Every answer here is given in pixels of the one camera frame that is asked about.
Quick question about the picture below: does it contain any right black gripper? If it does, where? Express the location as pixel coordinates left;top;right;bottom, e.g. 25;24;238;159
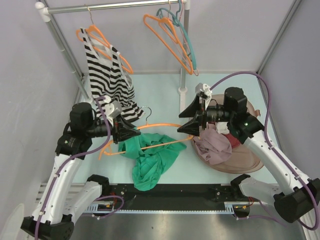
177;94;234;137

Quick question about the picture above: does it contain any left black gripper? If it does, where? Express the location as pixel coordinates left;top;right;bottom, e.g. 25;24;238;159
85;113;141;144

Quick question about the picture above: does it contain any orange hanger front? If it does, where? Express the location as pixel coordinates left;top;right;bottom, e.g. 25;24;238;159
98;106;193;161

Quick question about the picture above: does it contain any green tank top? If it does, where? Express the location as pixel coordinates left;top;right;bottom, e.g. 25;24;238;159
118;133;187;192

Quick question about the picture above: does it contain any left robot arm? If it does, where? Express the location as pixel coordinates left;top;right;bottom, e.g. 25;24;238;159
20;101;141;240

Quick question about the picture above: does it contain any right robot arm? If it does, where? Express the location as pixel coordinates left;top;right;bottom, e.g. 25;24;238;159
177;84;320;223

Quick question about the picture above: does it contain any pink thin hanger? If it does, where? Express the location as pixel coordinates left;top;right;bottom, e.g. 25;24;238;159
173;0;199;76

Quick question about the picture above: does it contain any black white striped tank top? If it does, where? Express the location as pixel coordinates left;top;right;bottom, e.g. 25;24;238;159
79;27;144;123

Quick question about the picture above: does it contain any orange hanger with striped top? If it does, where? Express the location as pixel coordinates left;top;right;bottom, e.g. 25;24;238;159
84;4;134;74

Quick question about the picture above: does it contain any teal hanger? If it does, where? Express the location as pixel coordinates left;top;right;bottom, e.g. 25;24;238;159
155;0;197;75

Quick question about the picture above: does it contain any white garment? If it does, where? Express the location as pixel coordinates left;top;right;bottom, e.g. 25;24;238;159
215;122;230;135

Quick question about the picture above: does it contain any pink mauve garment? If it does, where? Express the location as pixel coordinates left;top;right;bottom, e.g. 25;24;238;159
191;123;232;166

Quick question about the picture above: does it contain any red garment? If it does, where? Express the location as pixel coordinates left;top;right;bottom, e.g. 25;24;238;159
224;133;241;149

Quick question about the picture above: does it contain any brown plastic laundry basket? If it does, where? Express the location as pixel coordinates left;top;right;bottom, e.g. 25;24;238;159
189;93;265;174

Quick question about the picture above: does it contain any metal clothes rack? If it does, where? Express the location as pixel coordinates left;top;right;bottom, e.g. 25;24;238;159
35;0;191;112

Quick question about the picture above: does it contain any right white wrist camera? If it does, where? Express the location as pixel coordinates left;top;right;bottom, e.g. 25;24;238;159
195;83;212;110

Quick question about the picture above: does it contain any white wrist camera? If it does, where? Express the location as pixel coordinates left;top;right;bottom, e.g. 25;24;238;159
195;83;212;110
100;95;122;119

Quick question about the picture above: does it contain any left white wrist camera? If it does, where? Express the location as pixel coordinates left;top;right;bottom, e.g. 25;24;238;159
100;95;122;119

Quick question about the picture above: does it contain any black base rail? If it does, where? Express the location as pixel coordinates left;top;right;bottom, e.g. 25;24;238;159
94;183;261;218

